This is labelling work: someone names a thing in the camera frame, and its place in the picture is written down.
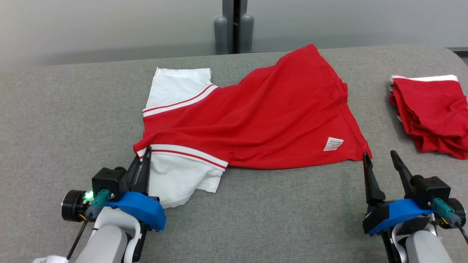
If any red jersey with white sleeves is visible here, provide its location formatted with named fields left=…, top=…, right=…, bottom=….
left=133, top=44, right=372, bottom=209

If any red garment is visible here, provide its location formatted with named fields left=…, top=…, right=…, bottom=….
left=389, top=75, right=468, bottom=160

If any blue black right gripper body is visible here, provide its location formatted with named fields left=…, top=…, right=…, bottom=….
left=363, top=199, right=467, bottom=236

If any black left cable teal plug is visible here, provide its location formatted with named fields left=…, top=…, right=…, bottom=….
left=67, top=189, right=111, bottom=260

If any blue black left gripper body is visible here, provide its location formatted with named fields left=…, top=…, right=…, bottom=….
left=61, top=190, right=166, bottom=231

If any white cable label tag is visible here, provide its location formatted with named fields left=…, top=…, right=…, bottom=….
left=33, top=255, right=68, bottom=263

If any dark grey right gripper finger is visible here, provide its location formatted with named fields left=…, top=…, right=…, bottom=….
left=363, top=153, right=386, bottom=205
left=390, top=150, right=421, bottom=198

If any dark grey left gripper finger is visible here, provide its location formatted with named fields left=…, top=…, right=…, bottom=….
left=126, top=157, right=144, bottom=191
left=137, top=146, right=152, bottom=195

